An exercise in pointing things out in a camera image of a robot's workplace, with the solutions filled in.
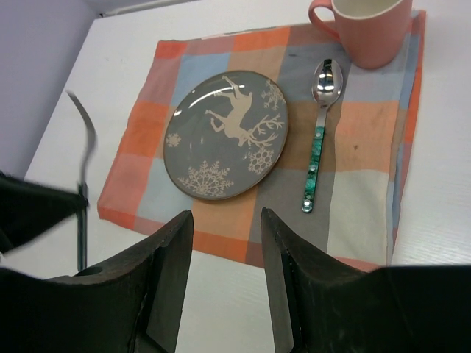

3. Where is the pink ceramic mug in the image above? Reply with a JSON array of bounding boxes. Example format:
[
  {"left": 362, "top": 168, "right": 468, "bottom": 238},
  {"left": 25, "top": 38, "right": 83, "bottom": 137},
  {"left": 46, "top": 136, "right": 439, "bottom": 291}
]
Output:
[{"left": 308, "top": 0, "right": 413, "bottom": 69}]

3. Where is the fork with green handle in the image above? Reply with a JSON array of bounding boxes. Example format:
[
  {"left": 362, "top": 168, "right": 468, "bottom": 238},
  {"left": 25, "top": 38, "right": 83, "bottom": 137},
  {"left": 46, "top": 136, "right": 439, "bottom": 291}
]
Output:
[{"left": 66, "top": 90, "right": 97, "bottom": 271}]

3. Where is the grey plate with deer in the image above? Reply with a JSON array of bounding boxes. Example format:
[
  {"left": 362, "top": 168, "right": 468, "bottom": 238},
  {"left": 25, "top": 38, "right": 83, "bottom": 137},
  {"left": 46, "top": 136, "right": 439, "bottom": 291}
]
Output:
[{"left": 163, "top": 70, "right": 288, "bottom": 201}]

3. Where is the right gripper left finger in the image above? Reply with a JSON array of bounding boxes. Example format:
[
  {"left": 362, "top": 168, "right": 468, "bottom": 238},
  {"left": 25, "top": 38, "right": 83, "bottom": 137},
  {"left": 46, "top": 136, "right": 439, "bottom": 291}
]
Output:
[{"left": 1, "top": 211, "right": 194, "bottom": 352}]

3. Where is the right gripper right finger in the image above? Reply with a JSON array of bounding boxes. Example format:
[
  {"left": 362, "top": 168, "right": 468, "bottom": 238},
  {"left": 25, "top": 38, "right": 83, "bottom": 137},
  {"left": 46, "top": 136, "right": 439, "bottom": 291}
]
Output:
[{"left": 261, "top": 208, "right": 470, "bottom": 352}]

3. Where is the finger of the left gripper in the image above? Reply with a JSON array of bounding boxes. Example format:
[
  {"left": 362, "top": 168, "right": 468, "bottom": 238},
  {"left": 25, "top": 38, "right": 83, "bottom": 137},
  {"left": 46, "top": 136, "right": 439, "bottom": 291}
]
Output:
[{"left": 1, "top": 174, "right": 88, "bottom": 254}]

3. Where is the orange grey checked cloth napkin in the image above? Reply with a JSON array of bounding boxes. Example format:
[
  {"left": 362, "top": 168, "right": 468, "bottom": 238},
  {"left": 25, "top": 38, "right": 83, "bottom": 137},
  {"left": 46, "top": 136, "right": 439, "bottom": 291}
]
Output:
[{"left": 97, "top": 10, "right": 426, "bottom": 270}]

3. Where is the spoon with green handle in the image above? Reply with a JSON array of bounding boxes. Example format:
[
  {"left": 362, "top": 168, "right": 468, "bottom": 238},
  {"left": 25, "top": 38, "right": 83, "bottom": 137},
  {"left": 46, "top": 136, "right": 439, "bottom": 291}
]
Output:
[{"left": 302, "top": 59, "right": 343, "bottom": 213}]

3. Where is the aluminium table edge rail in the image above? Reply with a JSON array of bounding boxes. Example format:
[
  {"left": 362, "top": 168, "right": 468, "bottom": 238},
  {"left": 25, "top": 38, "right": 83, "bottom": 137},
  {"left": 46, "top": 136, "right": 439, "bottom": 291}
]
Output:
[{"left": 87, "top": 0, "right": 192, "bottom": 17}]

